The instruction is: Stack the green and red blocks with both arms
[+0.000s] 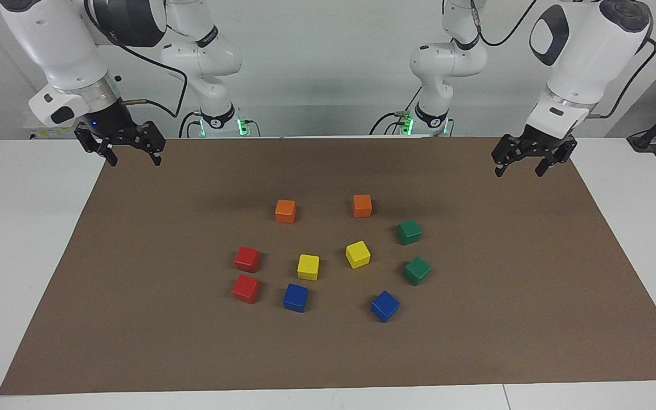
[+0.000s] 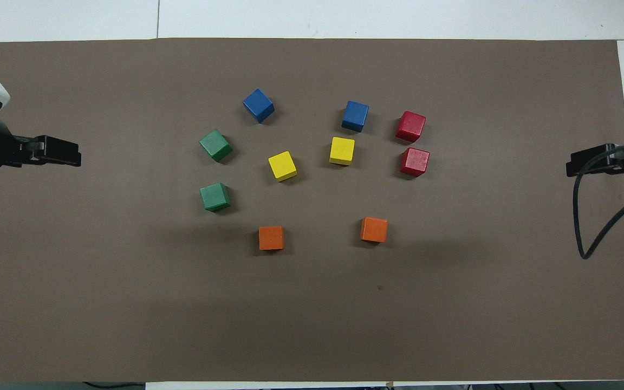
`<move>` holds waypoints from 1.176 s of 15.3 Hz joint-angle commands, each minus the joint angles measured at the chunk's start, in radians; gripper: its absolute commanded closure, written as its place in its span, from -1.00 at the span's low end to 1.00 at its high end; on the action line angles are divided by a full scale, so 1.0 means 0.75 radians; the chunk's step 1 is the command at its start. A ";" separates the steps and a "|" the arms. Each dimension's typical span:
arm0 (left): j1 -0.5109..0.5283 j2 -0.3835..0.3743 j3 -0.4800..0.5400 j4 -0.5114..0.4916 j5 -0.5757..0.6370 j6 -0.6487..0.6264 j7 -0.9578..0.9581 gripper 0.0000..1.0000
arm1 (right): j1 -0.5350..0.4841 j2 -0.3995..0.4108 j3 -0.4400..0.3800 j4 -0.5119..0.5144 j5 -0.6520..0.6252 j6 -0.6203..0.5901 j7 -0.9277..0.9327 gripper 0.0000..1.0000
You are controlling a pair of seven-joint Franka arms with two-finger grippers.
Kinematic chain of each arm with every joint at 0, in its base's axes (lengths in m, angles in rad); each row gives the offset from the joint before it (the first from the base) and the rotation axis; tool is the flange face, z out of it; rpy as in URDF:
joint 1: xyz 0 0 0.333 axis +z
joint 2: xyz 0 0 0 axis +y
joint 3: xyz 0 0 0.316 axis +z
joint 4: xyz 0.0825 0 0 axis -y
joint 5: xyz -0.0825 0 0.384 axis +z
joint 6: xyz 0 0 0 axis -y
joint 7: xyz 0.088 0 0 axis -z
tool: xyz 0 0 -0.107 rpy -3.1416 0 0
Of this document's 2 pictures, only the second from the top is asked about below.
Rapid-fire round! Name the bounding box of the yellow wooden cube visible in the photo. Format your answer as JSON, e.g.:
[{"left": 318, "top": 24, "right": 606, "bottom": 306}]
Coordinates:
[
  {"left": 329, "top": 136, "right": 356, "bottom": 166},
  {"left": 268, "top": 151, "right": 298, "bottom": 183}
]

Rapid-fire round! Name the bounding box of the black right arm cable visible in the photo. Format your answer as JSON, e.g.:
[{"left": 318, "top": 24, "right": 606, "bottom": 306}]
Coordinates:
[{"left": 573, "top": 141, "right": 624, "bottom": 260}]

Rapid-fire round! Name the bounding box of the red wooden cube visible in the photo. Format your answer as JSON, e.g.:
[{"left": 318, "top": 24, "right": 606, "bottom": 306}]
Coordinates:
[
  {"left": 400, "top": 147, "right": 431, "bottom": 178},
  {"left": 395, "top": 111, "right": 427, "bottom": 143}
]

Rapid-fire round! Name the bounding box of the orange wooden cube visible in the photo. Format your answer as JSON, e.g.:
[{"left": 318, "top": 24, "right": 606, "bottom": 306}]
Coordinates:
[
  {"left": 360, "top": 217, "right": 388, "bottom": 244},
  {"left": 258, "top": 225, "right": 285, "bottom": 251}
]

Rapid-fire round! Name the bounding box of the blue wooden cube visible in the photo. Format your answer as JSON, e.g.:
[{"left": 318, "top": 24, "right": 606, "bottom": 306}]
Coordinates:
[
  {"left": 342, "top": 100, "right": 370, "bottom": 133},
  {"left": 243, "top": 88, "right": 275, "bottom": 124}
]

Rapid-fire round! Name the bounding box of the brown table mat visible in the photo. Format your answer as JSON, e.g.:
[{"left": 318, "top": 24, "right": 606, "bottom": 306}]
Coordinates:
[{"left": 0, "top": 37, "right": 624, "bottom": 383}]

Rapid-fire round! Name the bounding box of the green wooden cube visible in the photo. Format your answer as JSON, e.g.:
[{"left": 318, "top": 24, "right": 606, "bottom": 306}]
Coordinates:
[
  {"left": 199, "top": 183, "right": 232, "bottom": 212},
  {"left": 199, "top": 129, "right": 233, "bottom": 163}
]

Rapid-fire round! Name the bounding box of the black floor cable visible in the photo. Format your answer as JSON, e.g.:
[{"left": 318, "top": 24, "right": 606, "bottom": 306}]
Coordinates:
[{"left": 82, "top": 381, "right": 146, "bottom": 390}]

